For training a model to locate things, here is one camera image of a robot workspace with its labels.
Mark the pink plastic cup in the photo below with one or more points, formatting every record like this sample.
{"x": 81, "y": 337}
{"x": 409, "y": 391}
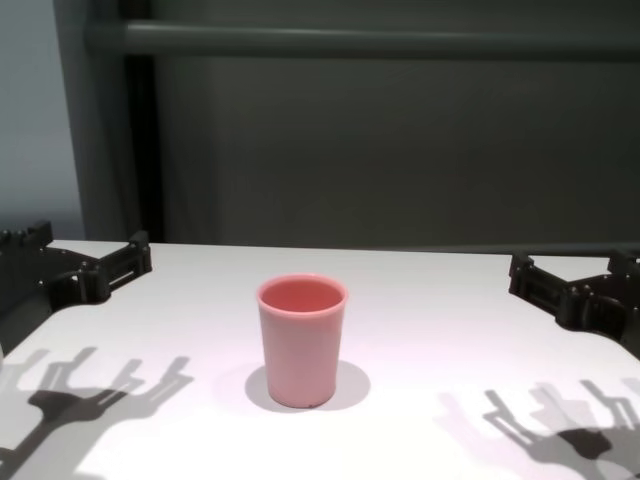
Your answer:
{"x": 300, "y": 350}

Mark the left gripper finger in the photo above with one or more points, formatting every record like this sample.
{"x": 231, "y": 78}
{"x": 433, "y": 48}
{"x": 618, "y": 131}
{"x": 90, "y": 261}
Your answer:
{"x": 25, "y": 242}
{"x": 125, "y": 265}

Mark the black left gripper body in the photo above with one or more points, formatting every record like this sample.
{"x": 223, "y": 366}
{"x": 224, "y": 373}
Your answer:
{"x": 30, "y": 285}

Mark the dark vertical frame post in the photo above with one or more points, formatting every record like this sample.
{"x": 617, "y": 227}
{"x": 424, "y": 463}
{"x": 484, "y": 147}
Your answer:
{"x": 142, "y": 150}

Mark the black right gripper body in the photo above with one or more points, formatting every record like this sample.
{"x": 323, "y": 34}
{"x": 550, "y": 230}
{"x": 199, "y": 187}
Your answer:
{"x": 600, "y": 305}

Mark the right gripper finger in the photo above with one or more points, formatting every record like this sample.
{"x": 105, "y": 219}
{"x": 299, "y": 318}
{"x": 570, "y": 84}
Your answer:
{"x": 625, "y": 265}
{"x": 535, "y": 282}

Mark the grey horizontal handrail pipe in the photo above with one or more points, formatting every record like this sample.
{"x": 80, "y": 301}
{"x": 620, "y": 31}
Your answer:
{"x": 350, "y": 37}

